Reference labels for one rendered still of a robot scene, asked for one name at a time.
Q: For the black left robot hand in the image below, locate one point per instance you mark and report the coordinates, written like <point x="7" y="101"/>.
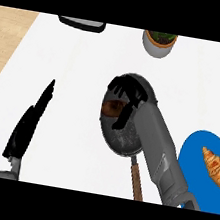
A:
<point x="28" y="125"/>

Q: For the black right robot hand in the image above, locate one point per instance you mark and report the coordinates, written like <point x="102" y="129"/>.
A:
<point x="128" y="95"/>

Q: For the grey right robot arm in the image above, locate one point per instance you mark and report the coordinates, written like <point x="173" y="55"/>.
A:
<point x="162" y="151"/>

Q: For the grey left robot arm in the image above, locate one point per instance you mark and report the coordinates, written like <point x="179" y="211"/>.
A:
<point x="10" y="169"/>

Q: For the brown sweet potato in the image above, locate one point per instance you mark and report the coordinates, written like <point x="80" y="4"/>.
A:
<point x="113" y="108"/>

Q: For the blue plate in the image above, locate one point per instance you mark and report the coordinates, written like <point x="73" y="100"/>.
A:
<point x="191" y="169"/>

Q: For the grey pot with green plant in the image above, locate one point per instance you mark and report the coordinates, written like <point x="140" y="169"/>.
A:
<point x="158" y="44"/>

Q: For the black flat appliance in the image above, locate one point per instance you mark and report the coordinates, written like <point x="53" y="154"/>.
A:
<point x="83" y="24"/>

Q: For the golden croissant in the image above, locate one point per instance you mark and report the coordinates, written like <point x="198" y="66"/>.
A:
<point x="216" y="167"/>

